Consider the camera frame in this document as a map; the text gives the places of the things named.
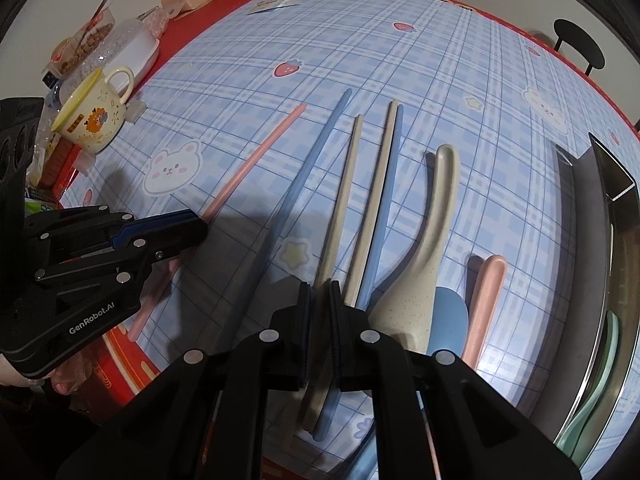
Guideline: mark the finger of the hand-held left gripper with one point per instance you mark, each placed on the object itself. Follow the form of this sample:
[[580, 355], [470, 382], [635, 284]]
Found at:
[[150, 255], [165, 222]]

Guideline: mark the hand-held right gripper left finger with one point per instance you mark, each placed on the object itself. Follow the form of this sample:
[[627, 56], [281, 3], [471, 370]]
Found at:
[[303, 330]]

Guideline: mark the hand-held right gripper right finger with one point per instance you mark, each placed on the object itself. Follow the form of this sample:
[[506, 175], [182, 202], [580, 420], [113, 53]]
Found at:
[[336, 330]]

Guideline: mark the beige spoon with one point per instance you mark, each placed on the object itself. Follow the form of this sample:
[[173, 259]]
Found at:
[[405, 310]]

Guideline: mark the beige chopstick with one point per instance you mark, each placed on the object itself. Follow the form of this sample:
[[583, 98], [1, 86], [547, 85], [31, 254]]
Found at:
[[345, 180], [367, 230]]

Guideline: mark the blue chopstick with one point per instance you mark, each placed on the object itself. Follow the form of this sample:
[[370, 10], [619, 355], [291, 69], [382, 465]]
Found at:
[[381, 230], [320, 145]]

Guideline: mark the pink chopstick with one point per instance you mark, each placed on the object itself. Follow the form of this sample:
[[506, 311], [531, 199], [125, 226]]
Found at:
[[260, 152]]

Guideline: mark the pink spoon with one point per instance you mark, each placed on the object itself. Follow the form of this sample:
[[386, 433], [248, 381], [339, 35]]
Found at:
[[482, 305]]

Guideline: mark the metal utensil tray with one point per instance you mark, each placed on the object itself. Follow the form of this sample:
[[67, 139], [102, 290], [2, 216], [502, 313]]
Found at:
[[590, 240]]

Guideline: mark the green spoon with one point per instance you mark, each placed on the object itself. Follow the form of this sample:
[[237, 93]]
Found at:
[[600, 385]]

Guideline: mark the person's left hand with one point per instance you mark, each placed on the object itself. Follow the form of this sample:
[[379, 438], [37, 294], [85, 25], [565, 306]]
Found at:
[[62, 385]]

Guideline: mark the yellow rimmed mug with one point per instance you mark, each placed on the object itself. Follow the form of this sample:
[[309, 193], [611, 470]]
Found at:
[[95, 115]]

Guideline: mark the white plastic container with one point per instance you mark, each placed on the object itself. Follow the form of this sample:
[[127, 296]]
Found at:
[[135, 50]]

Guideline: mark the clear nut container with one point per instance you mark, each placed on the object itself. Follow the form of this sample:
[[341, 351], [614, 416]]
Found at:
[[82, 47]]

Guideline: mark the blue plaid tablecloth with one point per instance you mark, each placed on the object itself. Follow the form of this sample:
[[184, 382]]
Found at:
[[450, 85]]

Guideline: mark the black chair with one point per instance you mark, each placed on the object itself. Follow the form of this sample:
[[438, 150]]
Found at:
[[580, 40]]

